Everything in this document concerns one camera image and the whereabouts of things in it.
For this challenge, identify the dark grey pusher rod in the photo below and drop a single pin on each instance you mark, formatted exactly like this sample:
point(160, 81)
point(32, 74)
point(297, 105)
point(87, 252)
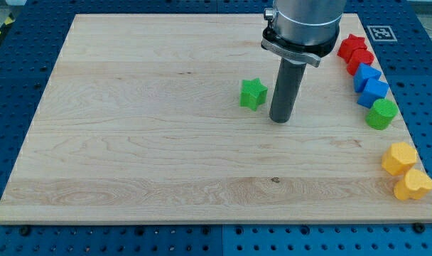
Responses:
point(286, 89)

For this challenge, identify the lower blue cube block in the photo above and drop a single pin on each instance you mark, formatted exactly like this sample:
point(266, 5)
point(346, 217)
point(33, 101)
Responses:
point(373, 90)

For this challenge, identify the yellow hexagon block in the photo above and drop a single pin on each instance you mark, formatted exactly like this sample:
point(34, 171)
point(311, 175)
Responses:
point(399, 158)

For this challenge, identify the upper blue cube block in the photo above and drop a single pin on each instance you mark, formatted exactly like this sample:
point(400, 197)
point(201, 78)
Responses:
point(363, 73)

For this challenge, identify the red cylinder block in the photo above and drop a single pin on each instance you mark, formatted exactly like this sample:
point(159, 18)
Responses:
point(359, 56)

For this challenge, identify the green cylinder block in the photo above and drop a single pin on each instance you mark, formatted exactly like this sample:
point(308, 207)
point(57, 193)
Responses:
point(381, 114)

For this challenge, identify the green star block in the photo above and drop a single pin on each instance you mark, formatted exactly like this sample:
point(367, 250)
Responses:
point(253, 94)

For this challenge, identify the white fiducial marker tag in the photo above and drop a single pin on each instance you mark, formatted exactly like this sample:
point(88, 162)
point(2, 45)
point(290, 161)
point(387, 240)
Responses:
point(380, 33)

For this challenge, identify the blue cube block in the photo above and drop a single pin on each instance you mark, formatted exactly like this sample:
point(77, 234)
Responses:
point(373, 90)
point(363, 73)

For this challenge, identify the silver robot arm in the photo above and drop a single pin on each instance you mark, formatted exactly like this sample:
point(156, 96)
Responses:
point(302, 31)

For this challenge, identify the wooden board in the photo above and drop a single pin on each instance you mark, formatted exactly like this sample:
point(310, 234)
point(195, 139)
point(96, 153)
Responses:
point(140, 123)

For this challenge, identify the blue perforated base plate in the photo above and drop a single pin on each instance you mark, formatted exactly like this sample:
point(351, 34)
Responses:
point(30, 49)

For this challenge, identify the red star block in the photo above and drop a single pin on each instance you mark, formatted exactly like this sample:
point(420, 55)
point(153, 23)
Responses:
point(350, 45)

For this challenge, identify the yellow heart block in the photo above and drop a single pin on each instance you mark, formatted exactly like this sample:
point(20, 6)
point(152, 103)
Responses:
point(415, 184)

